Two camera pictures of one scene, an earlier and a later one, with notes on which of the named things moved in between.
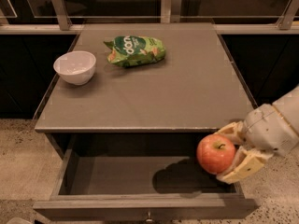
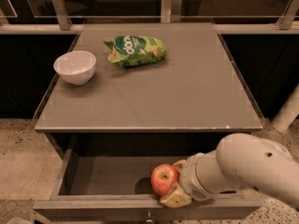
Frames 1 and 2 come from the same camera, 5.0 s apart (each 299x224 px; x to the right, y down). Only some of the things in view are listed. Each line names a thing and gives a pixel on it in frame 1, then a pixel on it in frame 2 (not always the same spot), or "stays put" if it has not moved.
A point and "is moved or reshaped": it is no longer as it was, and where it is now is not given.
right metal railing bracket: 287,18 stays put
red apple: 216,153 is moved or reshaped
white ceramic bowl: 76,67 stays put
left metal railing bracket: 64,20 stays put
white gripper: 268,129 -> 189,178
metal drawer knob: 149,219 stays put
